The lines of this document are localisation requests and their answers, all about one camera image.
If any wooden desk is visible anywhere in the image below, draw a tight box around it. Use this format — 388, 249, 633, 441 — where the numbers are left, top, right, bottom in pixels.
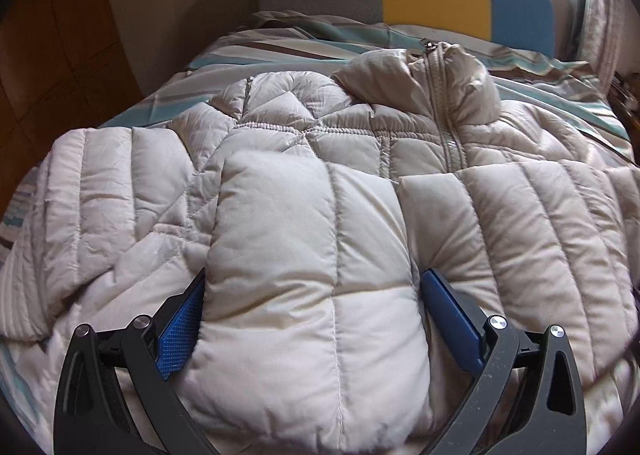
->
607, 72, 640, 136

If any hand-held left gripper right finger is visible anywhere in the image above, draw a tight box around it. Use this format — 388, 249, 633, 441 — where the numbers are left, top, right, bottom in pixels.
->
421, 268, 589, 455

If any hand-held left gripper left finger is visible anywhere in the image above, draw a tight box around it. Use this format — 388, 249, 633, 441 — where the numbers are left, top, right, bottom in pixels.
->
54, 267, 221, 455

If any beige puffer jacket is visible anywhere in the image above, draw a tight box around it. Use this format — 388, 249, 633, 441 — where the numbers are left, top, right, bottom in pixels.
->
20, 40, 640, 442

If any striped bed cover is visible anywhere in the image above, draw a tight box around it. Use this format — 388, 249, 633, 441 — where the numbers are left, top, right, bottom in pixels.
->
0, 10, 633, 455

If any patterned beige curtain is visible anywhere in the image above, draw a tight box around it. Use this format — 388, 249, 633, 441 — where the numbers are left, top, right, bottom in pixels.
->
582, 0, 640, 86

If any wooden wardrobe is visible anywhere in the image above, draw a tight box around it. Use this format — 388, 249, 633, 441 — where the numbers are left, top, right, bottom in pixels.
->
0, 0, 146, 216

